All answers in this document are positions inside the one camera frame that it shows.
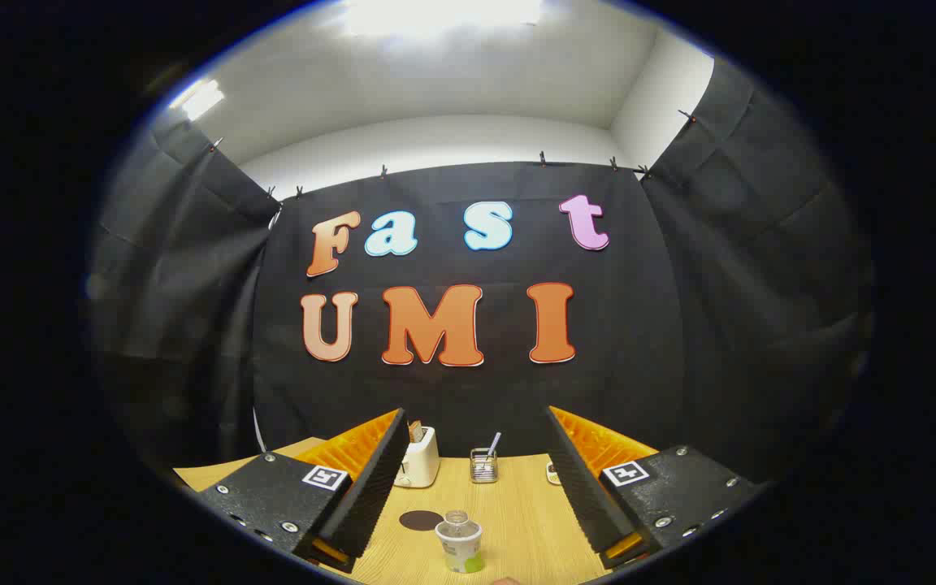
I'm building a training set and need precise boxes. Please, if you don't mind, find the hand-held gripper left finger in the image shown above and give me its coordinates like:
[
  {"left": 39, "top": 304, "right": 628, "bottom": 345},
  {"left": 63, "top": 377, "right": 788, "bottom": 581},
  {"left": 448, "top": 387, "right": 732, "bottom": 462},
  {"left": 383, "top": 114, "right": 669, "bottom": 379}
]
[{"left": 192, "top": 408, "right": 410, "bottom": 574}]

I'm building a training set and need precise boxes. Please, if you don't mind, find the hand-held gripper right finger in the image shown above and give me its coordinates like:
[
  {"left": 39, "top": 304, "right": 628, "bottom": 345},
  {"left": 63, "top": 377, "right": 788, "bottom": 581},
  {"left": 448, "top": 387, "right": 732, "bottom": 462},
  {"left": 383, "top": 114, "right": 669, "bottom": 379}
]
[{"left": 545, "top": 405, "right": 765, "bottom": 571}]

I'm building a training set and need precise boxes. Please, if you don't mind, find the long ceiling light strip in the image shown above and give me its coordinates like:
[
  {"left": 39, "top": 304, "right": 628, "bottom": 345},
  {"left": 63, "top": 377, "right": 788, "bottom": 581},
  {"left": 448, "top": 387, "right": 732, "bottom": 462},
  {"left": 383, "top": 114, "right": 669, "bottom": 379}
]
[{"left": 171, "top": 79, "right": 225, "bottom": 121}]

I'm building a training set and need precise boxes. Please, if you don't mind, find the clear juice bottle green label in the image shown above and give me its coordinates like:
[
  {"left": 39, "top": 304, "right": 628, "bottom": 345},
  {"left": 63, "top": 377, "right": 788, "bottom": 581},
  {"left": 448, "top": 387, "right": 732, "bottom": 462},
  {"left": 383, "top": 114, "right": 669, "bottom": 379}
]
[{"left": 435, "top": 510, "right": 483, "bottom": 574}]

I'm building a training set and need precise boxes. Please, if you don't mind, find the wooden table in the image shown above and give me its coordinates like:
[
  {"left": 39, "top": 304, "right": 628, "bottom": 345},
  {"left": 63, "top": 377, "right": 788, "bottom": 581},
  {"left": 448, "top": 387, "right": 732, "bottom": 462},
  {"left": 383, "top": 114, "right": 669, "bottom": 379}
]
[{"left": 174, "top": 437, "right": 623, "bottom": 585}]

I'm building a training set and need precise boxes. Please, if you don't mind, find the rectangular ceiling light panel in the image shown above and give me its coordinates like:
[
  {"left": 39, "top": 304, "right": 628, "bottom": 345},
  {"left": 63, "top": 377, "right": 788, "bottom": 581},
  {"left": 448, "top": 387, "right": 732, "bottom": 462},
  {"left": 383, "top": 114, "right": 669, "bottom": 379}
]
[{"left": 338, "top": 0, "right": 546, "bottom": 37}]

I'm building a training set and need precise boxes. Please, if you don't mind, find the cream toaster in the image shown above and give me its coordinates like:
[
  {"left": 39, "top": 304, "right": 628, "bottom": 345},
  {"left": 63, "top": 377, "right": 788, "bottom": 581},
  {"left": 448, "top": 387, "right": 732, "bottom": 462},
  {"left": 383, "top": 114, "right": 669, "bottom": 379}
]
[{"left": 393, "top": 421, "right": 440, "bottom": 489}]

